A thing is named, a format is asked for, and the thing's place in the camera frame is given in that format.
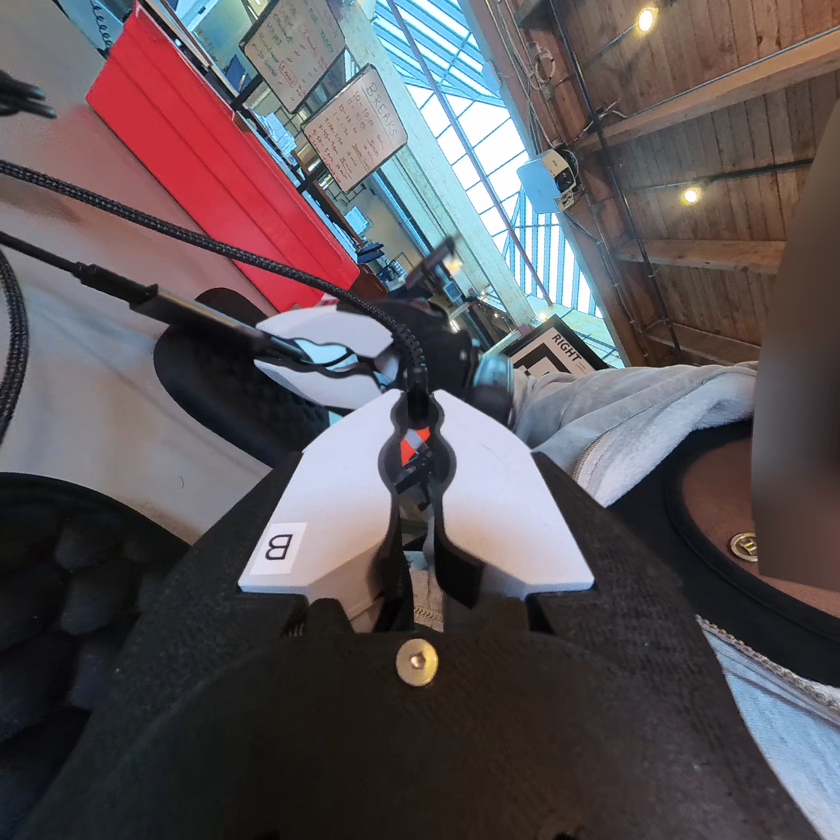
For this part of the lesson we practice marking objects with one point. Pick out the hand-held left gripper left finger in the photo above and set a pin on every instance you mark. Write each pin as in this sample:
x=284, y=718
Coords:
x=315, y=512

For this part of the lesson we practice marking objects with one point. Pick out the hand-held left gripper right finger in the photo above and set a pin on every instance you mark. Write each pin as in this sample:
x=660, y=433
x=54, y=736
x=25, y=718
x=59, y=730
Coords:
x=512, y=518

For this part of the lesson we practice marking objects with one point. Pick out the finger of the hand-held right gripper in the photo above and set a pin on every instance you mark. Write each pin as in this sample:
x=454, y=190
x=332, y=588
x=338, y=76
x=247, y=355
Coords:
x=328, y=390
x=334, y=328

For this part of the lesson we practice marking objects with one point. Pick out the dark grey usb hub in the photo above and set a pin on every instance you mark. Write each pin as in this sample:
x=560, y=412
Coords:
x=197, y=315

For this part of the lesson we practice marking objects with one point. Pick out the person's right forearm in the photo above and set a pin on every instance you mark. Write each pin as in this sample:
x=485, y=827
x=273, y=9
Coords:
x=643, y=407

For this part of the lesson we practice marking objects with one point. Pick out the black textured pad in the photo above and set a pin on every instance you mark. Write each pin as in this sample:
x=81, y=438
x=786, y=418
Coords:
x=223, y=400

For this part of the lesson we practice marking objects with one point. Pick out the black shirt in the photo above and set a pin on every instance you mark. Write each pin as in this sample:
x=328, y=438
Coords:
x=689, y=577

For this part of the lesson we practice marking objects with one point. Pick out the red plastic bin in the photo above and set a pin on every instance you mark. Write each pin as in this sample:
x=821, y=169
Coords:
x=216, y=177

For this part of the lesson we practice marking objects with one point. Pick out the handwritten whiteboard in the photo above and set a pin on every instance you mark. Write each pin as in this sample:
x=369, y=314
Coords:
x=295, y=46
x=358, y=128

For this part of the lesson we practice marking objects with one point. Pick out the skylight window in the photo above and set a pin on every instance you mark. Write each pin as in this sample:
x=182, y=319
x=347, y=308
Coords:
x=485, y=144

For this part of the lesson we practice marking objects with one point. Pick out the gold pendant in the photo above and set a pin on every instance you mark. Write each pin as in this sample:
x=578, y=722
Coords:
x=740, y=546

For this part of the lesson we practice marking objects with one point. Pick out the black padded cushion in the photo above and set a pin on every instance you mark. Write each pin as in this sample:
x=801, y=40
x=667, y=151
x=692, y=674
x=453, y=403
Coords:
x=79, y=590

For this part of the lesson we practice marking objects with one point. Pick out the ceiling light bulb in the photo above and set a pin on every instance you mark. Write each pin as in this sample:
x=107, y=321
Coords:
x=646, y=18
x=690, y=195

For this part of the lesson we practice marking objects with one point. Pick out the grey fleece jacket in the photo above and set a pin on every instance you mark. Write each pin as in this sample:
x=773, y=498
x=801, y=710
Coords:
x=787, y=735

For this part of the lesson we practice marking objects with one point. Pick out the white wall box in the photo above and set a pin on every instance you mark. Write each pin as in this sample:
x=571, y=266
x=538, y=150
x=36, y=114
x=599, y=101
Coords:
x=541, y=180

